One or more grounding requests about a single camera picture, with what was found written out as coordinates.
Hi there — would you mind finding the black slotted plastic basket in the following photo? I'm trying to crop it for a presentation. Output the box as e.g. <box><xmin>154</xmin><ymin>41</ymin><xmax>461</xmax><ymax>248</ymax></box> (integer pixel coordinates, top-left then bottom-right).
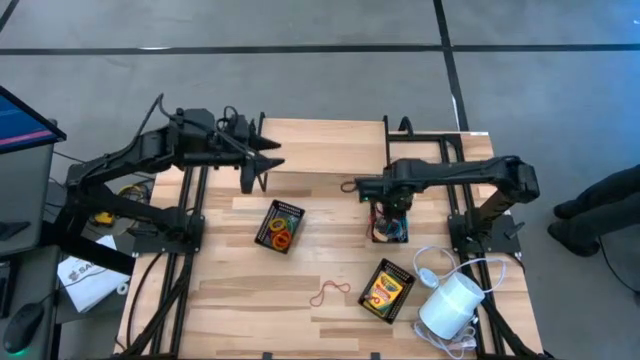
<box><xmin>253</xmin><ymin>198</ymin><xmax>306</xmax><ymax>255</ymax></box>
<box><xmin>357</xmin><ymin>257</ymin><xmax>416</xmax><ymax>325</ymax></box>
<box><xmin>369</xmin><ymin>202</ymin><xmax>410</xmax><ymax>245</ymax></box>

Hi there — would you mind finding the white cable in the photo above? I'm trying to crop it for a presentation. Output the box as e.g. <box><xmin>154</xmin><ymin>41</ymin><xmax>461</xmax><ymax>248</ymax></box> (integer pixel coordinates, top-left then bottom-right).
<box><xmin>412</xmin><ymin>245</ymin><xmax>507</xmax><ymax>360</ymax></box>

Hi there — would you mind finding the yellow cable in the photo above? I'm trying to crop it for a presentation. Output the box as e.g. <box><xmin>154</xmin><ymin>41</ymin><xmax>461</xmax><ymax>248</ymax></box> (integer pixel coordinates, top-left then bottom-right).
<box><xmin>117</xmin><ymin>182</ymin><xmax>151</xmax><ymax>207</ymax></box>

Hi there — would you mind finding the white cylinder device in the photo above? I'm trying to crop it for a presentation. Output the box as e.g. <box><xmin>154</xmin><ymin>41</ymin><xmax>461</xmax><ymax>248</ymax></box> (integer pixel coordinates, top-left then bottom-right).
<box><xmin>418</xmin><ymin>272</ymin><xmax>485</xmax><ymax>341</ymax></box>

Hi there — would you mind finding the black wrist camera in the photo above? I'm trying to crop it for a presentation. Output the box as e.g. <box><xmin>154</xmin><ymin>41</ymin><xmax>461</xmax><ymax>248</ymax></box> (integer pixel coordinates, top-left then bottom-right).
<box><xmin>219</xmin><ymin>105</ymin><xmax>251</xmax><ymax>146</ymax></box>
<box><xmin>354</xmin><ymin>177</ymin><xmax>386</xmax><ymax>202</ymax></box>

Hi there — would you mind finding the person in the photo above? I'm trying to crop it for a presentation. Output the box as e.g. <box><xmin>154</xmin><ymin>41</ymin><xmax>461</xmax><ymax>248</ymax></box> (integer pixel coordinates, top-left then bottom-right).
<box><xmin>547</xmin><ymin>164</ymin><xmax>640</xmax><ymax>259</ymax></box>

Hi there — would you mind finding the black metal table frame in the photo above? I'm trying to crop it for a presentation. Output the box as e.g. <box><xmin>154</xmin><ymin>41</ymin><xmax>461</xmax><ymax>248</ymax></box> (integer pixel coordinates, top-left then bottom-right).
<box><xmin>114</xmin><ymin>115</ymin><xmax>546</xmax><ymax>360</ymax></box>

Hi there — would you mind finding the orange coil keychain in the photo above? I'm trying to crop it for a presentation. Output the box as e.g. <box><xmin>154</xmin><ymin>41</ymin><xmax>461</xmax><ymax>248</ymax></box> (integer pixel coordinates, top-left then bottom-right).
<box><xmin>272</xmin><ymin>229</ymin><xmax>294</xmax><ymax>251</ymax></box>

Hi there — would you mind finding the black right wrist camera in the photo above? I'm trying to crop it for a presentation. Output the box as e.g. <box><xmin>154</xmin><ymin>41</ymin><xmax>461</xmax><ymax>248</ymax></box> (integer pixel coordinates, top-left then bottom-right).
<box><xmin>354</xmin><ymin>177</ymin><xmax>386</xmax><ymax>202</ymax></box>

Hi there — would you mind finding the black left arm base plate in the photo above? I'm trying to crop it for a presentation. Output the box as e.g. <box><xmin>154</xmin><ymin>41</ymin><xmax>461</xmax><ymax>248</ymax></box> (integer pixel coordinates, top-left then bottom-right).
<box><xmin>131</xmin><ymin>214</ymin><xmax>205</xmax><ymax>255</ymax></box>

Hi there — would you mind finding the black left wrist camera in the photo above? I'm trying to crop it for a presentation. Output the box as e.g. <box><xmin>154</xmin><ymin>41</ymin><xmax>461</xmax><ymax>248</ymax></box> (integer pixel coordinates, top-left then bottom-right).
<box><xmin>219</xmin><ymin>105</ymin><xmax>251</xmax><ymax>146</ymax></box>

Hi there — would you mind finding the wooden shelf with black legs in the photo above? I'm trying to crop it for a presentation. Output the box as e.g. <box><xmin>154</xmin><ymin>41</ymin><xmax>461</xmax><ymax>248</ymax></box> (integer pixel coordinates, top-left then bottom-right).
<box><xmin>251</xmin><ymin>112</ymin><xmax>392</xmax><ymax>194</ymax></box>

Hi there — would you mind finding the computer monitor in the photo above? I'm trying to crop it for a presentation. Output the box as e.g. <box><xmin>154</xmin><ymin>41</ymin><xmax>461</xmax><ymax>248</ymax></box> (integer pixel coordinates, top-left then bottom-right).
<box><xmin>0</xmin><ymin>84</ymin><xmax>68</xmax><ymax>156</ymax></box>

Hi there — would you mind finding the black computer mouse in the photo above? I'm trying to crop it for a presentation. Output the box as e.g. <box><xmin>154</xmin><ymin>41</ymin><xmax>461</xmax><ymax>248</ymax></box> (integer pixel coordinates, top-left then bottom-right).
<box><xmin>2</xmin><ymin>301</ymin><xmax>46</xmax><ymax>355</ymax></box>

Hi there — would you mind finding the white printed paper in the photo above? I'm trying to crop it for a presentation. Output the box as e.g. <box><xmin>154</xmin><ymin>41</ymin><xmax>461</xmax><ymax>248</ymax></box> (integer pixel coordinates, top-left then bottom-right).
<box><xmin>56</xmin><ymin>234</ymin><xmax>132</xmax><ymax>314</ymax></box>

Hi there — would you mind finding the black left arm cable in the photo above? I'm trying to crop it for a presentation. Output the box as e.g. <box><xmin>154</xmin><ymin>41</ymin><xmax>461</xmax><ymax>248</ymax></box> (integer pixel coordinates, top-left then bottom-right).
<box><xmin>144</xmin><ymin>92</ymin><xmax>254</xmax><ymax>159</ymax></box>

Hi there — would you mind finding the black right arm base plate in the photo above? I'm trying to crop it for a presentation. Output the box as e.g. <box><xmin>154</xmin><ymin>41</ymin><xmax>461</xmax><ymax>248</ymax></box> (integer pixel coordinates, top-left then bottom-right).
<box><xmin>447</xmin><ymin>212</ymin><xmax>522</xmax><ymax>255</ymax></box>

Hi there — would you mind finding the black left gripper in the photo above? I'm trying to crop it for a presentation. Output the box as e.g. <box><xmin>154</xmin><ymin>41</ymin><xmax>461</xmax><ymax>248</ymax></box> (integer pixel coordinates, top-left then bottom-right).
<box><xmin>214</xmin><ymin>112</ymin><xmax>286</xmax><ymax>195</ymax></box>

